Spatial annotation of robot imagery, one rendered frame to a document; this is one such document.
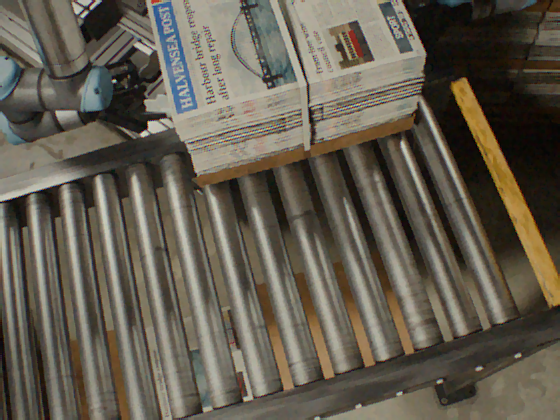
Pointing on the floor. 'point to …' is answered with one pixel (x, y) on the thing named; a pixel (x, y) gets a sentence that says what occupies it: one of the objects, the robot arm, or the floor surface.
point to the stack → (521, 91)
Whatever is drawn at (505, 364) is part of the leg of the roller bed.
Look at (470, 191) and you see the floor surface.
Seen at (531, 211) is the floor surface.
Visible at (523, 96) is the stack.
